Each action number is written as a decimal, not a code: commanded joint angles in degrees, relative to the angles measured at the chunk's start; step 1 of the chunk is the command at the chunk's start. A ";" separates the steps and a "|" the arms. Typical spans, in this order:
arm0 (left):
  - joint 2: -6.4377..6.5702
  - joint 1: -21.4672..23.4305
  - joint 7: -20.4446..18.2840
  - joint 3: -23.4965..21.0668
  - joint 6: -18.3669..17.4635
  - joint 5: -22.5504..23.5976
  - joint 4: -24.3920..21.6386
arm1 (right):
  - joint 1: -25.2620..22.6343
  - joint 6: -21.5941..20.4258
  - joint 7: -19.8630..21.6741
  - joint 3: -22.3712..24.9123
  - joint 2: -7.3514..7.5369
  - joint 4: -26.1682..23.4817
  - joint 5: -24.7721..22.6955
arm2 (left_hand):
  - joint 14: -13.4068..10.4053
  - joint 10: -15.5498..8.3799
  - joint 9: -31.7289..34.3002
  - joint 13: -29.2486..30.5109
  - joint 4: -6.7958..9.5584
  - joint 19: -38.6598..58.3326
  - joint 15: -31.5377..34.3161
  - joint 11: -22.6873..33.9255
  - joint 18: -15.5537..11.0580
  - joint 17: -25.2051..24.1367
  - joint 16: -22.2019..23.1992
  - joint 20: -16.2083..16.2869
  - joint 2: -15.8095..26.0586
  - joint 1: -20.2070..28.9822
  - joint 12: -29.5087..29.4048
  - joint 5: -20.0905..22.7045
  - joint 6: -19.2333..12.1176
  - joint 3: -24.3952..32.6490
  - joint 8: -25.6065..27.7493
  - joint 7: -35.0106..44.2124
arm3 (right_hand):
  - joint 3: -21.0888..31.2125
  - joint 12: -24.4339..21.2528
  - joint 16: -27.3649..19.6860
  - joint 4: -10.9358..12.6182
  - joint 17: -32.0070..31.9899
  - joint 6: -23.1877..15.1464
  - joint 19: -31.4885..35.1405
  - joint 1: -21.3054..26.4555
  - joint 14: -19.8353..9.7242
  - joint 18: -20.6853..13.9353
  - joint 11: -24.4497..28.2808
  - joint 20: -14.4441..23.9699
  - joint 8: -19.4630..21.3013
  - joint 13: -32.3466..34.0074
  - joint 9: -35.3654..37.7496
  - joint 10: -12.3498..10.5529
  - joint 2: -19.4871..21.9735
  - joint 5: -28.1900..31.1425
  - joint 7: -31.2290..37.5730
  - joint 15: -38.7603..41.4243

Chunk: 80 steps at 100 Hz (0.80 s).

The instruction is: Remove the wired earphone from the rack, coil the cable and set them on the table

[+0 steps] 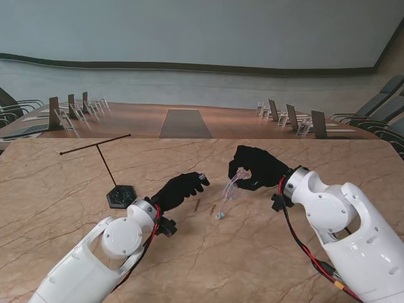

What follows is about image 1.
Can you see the brown wooden conference table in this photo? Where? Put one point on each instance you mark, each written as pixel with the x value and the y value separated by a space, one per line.
pixel 236 123

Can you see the white paper sheet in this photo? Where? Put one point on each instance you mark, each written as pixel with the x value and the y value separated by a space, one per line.
pixel 342 130
pixel 33 118

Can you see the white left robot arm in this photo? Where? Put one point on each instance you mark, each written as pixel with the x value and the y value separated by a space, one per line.
pixel 82 268

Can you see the grey desk pad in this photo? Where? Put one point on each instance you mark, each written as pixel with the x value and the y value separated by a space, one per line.
pixel 25 128

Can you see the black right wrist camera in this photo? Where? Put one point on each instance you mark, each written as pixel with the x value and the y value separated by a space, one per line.
pixel 279 202

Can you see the black T-bar rack hexagon base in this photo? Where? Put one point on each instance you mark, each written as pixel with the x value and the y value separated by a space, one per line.
pixel 121 195

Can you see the clear acrylic name stand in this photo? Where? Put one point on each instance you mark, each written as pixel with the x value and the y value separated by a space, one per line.
pixel 260 109
pixel 91 111
pixel 64 121
pixel 266 114
pixel 104 103
pixel 79 114
pixel 282 120
pixel 303 129
pixel 97 105

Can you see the dark grey office chair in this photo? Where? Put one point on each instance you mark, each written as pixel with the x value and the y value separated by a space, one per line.
pixel 391 110
pixel 8 101
pixel 372 105
pixel 6 116
pixel 398 126

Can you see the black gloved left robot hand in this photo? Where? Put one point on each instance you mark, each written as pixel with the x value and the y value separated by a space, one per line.
pixel 180 192

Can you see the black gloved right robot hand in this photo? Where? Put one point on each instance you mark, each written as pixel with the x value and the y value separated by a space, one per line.
pixel 268 167

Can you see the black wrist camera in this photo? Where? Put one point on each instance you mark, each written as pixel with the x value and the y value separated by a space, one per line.
pixel 279 202
pixel 167 227

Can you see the dark upright desk panel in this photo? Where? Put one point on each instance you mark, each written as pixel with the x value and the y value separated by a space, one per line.
pixel 84 101
pixel 293 117
pixel 319 124
pixel 273 110
pixel 54 113
pixel 71 105

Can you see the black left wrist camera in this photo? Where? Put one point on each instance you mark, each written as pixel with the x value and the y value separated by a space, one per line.
pixel 167 227

